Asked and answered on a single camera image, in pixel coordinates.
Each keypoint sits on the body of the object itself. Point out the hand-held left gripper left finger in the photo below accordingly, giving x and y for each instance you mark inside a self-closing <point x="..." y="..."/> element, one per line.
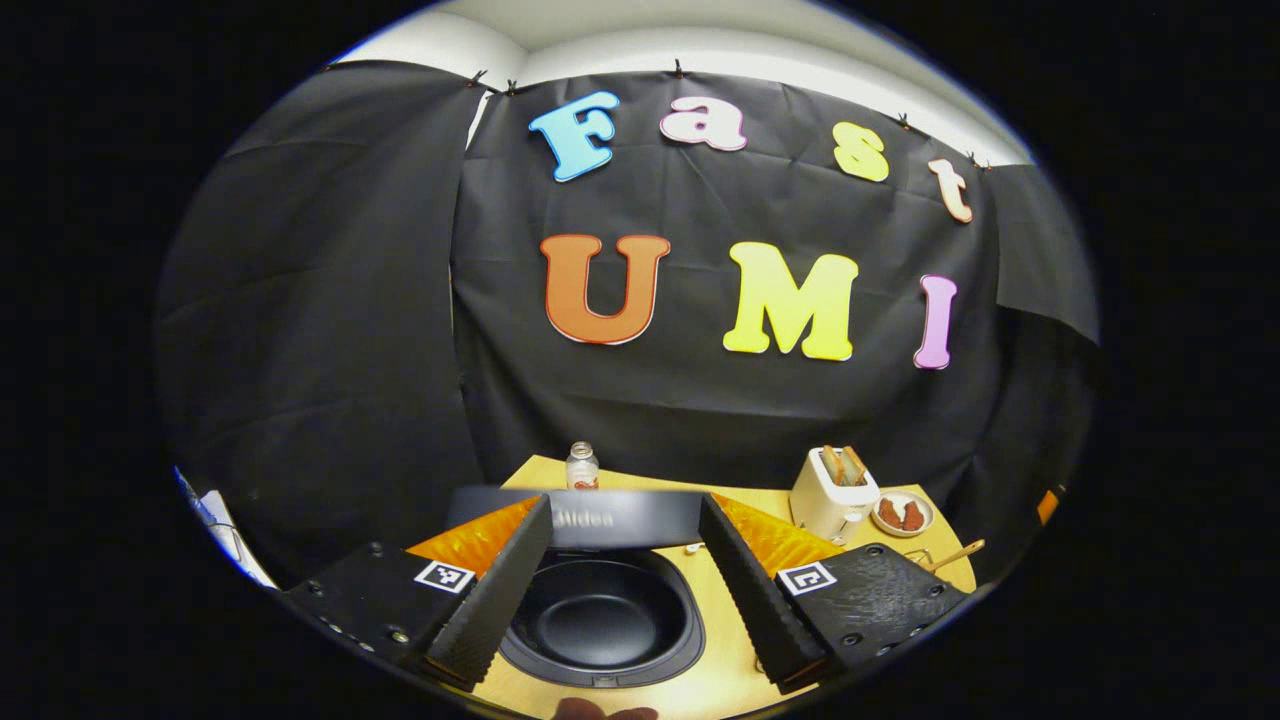
<point x="500" y="600"/>

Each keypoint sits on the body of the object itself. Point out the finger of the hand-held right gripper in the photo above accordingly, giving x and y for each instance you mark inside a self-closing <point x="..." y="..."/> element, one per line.
<point x="1047" y="507"/>

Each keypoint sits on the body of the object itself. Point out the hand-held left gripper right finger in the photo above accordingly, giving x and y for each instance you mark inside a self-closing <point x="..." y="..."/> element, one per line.
<point x="755" y="600"/>

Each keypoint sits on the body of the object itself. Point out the wooden spoon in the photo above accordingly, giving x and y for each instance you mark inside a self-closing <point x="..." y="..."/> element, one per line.
<point x="960" y="555"/>

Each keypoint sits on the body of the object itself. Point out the dark grey rice cooker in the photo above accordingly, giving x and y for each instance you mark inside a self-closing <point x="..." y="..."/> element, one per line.
<point x="600" y="610"/>

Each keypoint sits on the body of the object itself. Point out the white toaster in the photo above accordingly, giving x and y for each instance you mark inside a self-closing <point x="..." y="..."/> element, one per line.
<point x="825" y="505"/>

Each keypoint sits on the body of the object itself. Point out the brown meat piece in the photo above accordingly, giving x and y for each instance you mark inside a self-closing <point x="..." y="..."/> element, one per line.
<point x="889" y="513"/>
<point x="913" y="516"/>

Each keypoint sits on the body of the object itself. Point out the white round plate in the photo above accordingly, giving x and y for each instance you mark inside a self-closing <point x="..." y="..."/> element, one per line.
<point x="905" y="533"/>

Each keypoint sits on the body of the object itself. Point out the small clear bottle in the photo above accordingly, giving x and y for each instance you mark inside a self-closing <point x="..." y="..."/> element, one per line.
<point x="582" y="468"/>

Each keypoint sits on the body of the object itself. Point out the toast slice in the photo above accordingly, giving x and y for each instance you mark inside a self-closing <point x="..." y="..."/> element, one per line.
<point x="856" y="463"/>
<point x="833" y="465"/>

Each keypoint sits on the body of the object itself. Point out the black backdrop cloth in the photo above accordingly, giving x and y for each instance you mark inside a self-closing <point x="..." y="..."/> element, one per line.
<point x="660" y="400"/>

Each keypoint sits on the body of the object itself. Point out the white desk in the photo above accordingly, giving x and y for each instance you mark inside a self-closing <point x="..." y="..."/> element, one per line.
<point x="235" y="540"/>

